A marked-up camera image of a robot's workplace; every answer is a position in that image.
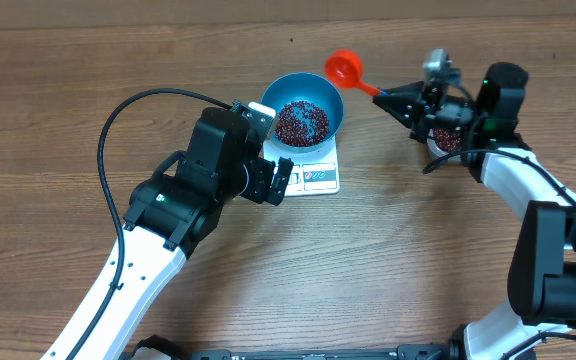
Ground red measuring scoop blue handle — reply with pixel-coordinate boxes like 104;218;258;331
324;49;382;96

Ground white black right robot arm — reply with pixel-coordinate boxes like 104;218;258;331
373;61;576;359

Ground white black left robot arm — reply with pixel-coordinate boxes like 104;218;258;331
44;102;293;359

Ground white kitchen scale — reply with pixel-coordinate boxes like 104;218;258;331
263;137;340;197

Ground red beans in bowl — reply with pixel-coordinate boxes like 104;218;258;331
275;101;330;147

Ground blue bowl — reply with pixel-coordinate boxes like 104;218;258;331
261;72;345;143

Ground red beans in container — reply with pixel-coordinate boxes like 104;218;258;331
433;128;461;153

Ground clear plastic container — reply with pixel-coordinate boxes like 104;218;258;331
427;128;462;159

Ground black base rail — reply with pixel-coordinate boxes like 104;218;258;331
119;335;466;360

